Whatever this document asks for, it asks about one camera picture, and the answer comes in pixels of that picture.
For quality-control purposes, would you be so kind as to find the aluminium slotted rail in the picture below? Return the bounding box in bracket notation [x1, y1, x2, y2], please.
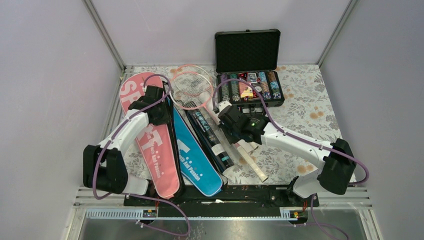
[85, 208, 299, 221]

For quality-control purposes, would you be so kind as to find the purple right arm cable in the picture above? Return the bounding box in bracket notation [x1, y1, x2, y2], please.
[211, 78, 370, 185]

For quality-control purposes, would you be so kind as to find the black poker chip case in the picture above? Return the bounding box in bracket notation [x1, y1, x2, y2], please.
[214, 28, 285, 113]

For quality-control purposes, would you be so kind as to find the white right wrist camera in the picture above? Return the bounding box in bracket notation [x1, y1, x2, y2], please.
[213, 101, 232, 114]

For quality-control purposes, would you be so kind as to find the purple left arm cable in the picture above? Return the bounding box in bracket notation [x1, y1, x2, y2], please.
[92, 73, 172, 202]

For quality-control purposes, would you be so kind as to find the white cardboard tube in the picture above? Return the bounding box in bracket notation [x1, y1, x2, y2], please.
[198, 91, 259, 157]

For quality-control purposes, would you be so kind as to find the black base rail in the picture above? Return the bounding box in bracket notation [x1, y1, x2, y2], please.
[123, 185, 320, 217]

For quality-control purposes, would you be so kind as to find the pink racket cover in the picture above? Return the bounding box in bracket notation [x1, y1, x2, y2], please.
[119, 72, 184, 199]

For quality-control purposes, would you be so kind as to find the blue racket cover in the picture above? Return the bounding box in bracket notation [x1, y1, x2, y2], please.
[167, 97, 223, 197]

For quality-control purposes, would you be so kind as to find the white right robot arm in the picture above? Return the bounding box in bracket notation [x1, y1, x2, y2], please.
[216, 101, 357, 206]

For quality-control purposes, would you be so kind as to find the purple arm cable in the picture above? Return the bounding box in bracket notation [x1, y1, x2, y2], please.
[92, 73, 172, 202]
[211, 78, 370, 185]

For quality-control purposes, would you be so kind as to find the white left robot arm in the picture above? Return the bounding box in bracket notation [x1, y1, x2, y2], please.
[83, 85, 171, 206]

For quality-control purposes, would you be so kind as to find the black shuttlecock tube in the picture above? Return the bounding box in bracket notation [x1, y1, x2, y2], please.
[185, 109, 234, 175]

